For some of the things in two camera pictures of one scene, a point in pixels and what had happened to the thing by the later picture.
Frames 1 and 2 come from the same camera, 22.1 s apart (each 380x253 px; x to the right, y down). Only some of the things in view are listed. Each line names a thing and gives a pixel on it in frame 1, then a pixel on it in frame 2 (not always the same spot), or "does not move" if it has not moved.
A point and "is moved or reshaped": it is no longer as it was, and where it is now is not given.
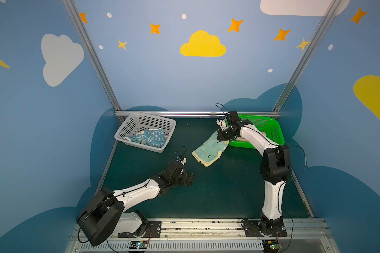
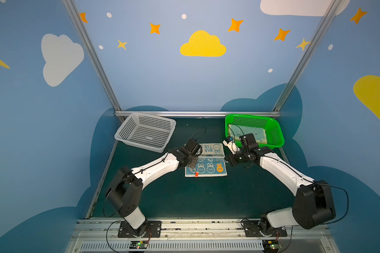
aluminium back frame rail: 123,113 does not move
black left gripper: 186,178 to 192,159
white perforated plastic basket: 149,132 does not move
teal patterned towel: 153,137 to 210,163
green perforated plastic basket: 271,127 does not move
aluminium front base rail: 219,235 does not move
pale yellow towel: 210,151 is moved or reshaped
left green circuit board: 138,244 does not move
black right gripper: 223,135 to 235,157
